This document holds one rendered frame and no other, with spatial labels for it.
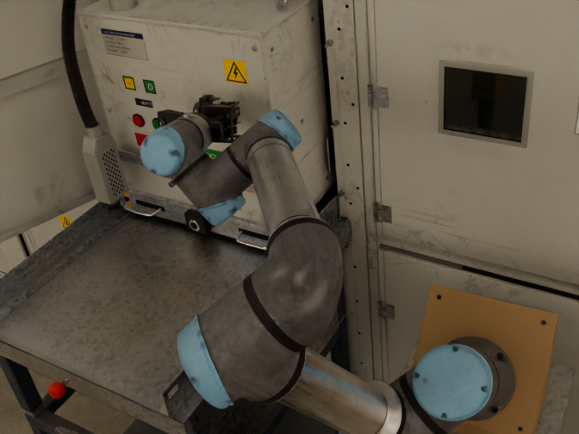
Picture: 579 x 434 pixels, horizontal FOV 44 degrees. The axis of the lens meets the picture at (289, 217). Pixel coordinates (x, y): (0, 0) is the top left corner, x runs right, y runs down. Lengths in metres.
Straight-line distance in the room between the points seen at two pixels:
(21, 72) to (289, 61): 0.70
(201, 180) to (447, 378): 0.51
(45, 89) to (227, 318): 1.16
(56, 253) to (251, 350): 1.03
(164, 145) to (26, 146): 0.81
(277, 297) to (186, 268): 0.87
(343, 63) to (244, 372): 0.85
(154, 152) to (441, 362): 0.57
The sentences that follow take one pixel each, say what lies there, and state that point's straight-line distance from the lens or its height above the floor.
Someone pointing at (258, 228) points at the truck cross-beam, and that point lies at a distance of 1.67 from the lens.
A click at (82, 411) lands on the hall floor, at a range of 2.66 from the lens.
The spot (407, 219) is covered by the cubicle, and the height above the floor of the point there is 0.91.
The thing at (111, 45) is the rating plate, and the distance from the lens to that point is 1.68.
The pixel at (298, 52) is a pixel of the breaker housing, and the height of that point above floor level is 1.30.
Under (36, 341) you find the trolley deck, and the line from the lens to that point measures 1.65.
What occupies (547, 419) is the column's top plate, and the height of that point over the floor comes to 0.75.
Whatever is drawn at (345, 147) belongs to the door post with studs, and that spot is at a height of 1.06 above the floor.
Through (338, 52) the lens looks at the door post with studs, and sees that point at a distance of 1.56.
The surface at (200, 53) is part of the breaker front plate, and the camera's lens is 1.52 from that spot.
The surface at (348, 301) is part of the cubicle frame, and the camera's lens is 1.96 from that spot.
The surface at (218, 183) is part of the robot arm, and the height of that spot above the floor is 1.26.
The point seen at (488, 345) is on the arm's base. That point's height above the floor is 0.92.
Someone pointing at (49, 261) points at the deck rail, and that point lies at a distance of 1.83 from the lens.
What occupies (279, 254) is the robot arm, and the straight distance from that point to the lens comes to 0.88.
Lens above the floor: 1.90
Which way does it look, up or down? 35 degrees down
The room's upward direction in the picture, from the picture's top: 7 degrees counter-clockwise
